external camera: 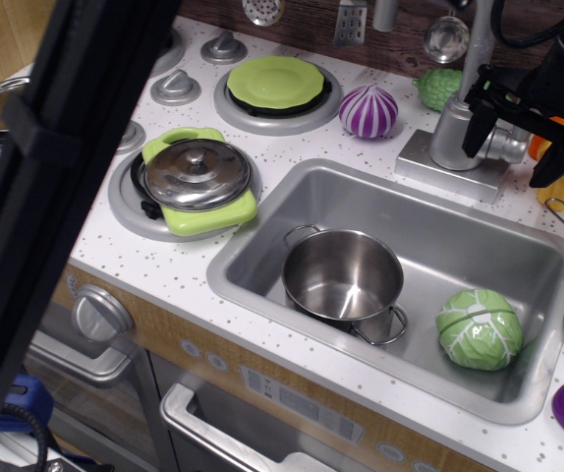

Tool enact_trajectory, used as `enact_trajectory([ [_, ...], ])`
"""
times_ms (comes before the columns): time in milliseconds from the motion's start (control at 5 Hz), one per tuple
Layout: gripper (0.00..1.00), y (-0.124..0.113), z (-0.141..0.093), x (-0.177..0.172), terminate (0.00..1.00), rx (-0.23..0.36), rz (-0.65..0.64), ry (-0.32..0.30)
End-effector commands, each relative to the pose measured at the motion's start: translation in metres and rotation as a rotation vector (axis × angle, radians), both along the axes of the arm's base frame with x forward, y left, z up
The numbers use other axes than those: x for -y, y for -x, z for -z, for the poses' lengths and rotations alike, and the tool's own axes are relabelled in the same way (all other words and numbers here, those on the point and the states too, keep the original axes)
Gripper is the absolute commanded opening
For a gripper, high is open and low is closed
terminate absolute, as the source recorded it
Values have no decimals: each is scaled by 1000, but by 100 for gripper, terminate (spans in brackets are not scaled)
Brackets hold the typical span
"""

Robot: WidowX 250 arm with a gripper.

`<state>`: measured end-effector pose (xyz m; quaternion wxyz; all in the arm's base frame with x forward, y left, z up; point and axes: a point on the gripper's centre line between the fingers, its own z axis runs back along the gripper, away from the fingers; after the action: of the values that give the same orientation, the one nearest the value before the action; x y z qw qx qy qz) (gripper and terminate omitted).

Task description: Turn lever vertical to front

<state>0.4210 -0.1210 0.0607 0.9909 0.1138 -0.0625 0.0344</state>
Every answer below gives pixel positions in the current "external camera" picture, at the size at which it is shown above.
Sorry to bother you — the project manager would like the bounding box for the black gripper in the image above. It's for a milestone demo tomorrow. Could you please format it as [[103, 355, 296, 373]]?
[[462, 64, 564, 188]]

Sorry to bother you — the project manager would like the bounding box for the silver faucet lever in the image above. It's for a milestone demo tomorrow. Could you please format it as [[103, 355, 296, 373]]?
[[476, 126, 532, 164]]

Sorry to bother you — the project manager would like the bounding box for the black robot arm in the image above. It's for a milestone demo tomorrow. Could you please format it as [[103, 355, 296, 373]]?
[[462, 1, 564, 188]]

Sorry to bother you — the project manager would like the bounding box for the orange toy item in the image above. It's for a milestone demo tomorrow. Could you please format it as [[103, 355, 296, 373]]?
[[528, 135, 551, 161]]

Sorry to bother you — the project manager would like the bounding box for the silver toy faucet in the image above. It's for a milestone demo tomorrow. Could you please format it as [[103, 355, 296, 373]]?
[[395, 1, 514, 204]]

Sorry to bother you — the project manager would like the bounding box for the green toy artichoke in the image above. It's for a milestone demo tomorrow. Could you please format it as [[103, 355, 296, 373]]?
[[412, 69, 463, 112]]

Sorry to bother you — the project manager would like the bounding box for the hanging silver ladle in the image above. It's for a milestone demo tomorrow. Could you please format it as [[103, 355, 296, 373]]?
[[423, 1, 470, 65]]

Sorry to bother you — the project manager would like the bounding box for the grey sink basin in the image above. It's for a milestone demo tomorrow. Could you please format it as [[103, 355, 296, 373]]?
[[205, 157, 564, 427]]

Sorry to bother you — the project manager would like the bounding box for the purple white toy onion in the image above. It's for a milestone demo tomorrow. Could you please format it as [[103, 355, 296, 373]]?
[[338, 85, 399, 139]]

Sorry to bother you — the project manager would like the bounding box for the green toy cabbage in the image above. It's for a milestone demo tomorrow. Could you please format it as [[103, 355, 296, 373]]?
[[435, 288, 524, 372]]

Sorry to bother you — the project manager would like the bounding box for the hanging silver spatula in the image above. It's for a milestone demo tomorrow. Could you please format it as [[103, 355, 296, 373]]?
[[333, 0, 367, 47]]

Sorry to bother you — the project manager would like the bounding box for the stainless steel pot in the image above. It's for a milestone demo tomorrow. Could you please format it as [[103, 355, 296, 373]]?
[[281, 224, 408, 346]]

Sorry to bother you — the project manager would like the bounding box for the rear right stove burner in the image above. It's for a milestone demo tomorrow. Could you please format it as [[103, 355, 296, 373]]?
[[213, 65, 343, 137]]

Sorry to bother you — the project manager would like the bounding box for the stove burner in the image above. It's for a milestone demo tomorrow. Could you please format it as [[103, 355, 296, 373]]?
[[213, 65, 343, 137], [108, 152, 261, 242]]

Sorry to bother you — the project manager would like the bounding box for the green plastic plate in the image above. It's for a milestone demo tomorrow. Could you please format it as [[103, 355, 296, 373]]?
[[226, 55, 325, 111]]

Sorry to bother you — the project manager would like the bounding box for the hanging silver slotted spoon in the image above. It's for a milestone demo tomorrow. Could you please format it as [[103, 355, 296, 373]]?
[[242, 0, 286, 28]]

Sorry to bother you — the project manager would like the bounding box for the grey stove knob rear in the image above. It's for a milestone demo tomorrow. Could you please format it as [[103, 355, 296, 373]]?
[[200, 30, 248, 65]]

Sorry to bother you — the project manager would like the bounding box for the grey stove knob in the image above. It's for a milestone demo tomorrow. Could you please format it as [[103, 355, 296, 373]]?
[[200, 30, 248, 65], [150, 69, 201, 106]]

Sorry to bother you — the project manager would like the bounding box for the steel pot lid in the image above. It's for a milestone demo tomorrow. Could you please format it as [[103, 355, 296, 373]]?
[[142, 139, 253, 211]]

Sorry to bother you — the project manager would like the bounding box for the grey stove knob front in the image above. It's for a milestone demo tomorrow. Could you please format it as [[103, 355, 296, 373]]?
[[150, 69, 201, 106]]

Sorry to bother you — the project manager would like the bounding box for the green cutting board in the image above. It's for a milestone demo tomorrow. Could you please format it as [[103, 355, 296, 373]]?
[[142, 128, 257, 237]]

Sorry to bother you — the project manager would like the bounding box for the front right stove burner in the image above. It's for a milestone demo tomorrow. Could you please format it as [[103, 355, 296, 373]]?
[[108, 152, 261, 242]]

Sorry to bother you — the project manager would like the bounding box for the grey oven knob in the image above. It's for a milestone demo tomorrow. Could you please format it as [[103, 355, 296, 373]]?
[[71, 284, 134, 343]]

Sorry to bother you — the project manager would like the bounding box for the blue object on floor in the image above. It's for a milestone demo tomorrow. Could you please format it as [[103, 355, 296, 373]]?
[[0, 373, 54, 433]]

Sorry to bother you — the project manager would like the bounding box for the black cable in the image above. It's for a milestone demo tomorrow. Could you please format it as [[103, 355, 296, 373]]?
[[488, 0, 564, 49]]

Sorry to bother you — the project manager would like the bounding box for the hanging silver utensil handle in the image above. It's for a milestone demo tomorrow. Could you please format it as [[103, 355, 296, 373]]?
[[372, 0, 399, 32]]

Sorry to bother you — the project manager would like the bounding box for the silver dishwasher door handle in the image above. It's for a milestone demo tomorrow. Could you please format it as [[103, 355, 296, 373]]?
[[159, 383, 332, 472]]

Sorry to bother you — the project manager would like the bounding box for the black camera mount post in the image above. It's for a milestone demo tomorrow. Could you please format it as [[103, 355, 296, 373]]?
[[0, 1, 179, 413]]

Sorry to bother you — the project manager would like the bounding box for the silver oven door handle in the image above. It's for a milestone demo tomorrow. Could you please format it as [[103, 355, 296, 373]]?
[[28, 331, 133, 388]]

